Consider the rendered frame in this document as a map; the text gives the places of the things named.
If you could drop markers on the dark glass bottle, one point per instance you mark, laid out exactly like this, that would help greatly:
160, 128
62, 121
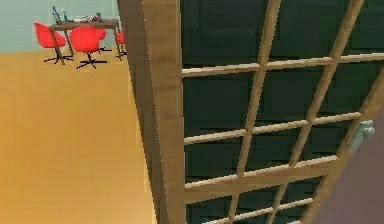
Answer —
56, 15

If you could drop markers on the wooden framed glass door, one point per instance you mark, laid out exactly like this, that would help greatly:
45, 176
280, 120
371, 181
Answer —
166, 110

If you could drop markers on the green glass bottle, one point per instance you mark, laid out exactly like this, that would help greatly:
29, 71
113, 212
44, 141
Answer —
65, 16

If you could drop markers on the brown wooden dining table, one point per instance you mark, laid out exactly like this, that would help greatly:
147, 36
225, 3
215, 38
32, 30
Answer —
87, 25

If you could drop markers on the dark small figure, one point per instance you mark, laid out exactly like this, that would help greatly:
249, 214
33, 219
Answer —
98, 17

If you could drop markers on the red swivel chair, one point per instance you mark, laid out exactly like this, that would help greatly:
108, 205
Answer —
86, 39
48, 37
120, 37

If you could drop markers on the white dish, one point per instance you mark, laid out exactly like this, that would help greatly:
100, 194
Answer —
81, 19

